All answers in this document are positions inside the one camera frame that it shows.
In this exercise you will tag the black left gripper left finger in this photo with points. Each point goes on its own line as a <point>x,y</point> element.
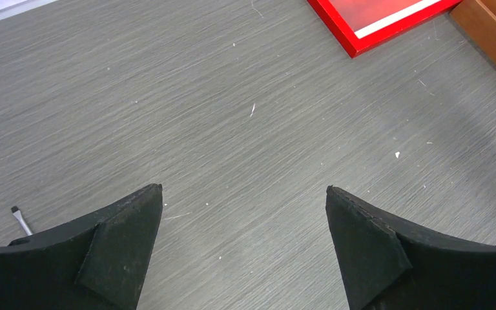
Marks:
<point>97,261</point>

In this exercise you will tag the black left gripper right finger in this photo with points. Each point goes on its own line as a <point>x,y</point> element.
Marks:
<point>388,262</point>

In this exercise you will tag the red picture frame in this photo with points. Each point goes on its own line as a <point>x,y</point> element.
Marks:
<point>361,25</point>

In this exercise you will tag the black yellow screwdriver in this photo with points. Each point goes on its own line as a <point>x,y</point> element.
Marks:
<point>19,217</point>

